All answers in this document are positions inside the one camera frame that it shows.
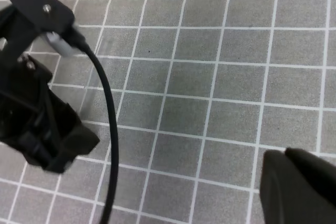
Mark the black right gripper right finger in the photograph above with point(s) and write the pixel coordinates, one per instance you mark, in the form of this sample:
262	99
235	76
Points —
297	187

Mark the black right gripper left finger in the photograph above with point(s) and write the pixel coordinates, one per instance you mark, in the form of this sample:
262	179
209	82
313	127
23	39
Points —
35	122

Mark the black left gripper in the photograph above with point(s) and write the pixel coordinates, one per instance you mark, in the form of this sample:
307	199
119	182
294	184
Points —
25	20

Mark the clear glass test tube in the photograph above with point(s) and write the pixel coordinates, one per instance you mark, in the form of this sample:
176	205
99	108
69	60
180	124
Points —
95	65

